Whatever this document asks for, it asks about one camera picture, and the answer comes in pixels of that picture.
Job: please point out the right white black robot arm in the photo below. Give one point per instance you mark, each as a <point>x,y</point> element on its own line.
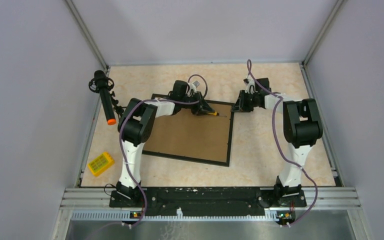
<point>302,127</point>

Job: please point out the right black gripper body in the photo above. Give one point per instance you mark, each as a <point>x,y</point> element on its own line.
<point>249,101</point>

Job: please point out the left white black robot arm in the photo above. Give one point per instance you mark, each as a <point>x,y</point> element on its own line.
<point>136,126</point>

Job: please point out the white slotted cable duct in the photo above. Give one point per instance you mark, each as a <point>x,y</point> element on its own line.
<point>127,216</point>

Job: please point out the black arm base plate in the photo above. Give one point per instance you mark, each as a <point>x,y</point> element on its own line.
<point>265,197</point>

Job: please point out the yellow screw bit box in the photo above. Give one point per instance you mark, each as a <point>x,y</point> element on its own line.
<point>100,164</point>

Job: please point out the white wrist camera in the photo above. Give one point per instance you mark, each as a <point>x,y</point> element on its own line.
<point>193,87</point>
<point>250,86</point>

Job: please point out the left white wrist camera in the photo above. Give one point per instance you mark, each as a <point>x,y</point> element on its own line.
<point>193,87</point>

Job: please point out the black microphone orange tip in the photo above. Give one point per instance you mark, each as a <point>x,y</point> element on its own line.
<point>102,85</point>

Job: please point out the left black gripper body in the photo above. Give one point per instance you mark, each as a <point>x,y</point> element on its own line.
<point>192,102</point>

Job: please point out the yellow handled screwdriver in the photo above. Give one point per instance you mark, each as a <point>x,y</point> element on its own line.
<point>219,114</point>

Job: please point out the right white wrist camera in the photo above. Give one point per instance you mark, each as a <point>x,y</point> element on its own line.
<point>250,86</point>

